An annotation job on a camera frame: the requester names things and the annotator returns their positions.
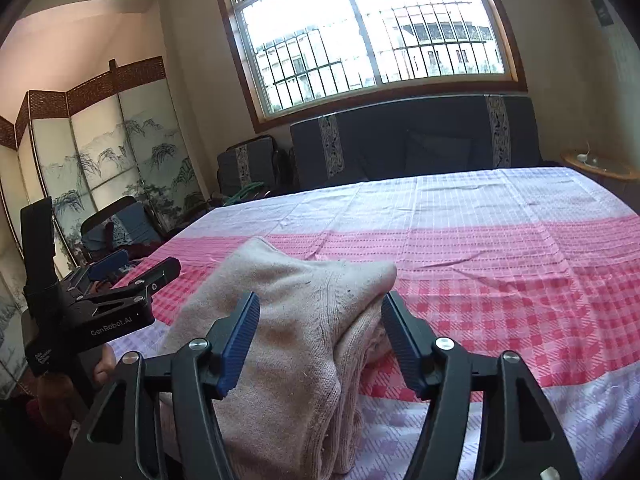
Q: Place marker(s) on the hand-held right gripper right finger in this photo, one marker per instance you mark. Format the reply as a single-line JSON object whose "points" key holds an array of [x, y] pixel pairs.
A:
{"points": [[400, 345]]}

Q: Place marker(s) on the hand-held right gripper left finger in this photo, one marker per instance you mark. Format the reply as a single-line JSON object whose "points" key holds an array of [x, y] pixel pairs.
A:
{"points": [[240, 345]]}

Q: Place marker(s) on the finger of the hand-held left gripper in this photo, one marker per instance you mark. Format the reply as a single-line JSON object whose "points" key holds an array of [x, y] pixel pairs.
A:
{"points": [[150, 277], [107, 265]]}

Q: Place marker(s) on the beige knitted sweater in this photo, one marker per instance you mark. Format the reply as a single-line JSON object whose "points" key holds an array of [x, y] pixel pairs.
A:
{"points": [[290, 310]]}

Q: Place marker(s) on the pile of dark clothes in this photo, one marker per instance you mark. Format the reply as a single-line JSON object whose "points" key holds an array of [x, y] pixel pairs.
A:
{"points": [[142, 251]]}

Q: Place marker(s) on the person's left hand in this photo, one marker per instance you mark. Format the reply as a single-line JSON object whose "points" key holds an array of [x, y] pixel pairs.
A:
{"points": [[106, 362]]}

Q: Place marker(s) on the painted folding screen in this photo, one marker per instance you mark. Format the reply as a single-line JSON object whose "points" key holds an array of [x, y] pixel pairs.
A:
{"points": [[100, 150]]}

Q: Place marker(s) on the pink checked bedsheet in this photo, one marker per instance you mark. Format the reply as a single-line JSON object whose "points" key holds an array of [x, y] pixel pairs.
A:
{"points": [[500, 270]]}

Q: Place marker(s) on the green cloth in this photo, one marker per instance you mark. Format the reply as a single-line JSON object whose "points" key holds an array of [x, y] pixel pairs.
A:
{"points": [[245, 194]]}

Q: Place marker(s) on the dark blue armchair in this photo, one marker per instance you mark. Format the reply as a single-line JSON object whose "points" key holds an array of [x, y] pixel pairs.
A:
{"points": [[255, 160]]}

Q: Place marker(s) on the dark blue sofa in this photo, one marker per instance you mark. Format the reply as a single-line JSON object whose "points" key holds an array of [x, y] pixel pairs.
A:
{"points": [[380, 145]]}

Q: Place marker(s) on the round wooden side table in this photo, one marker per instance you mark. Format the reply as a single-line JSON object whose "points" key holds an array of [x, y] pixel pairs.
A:
{"points": [[605, 167]]}

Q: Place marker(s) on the barred window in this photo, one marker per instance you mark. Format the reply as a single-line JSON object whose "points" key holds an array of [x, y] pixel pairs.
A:
{"points": [[350, 35]]}

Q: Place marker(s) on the dark wall panel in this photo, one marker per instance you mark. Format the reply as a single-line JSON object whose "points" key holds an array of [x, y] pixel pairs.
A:
{"points": [[602, 11]]}

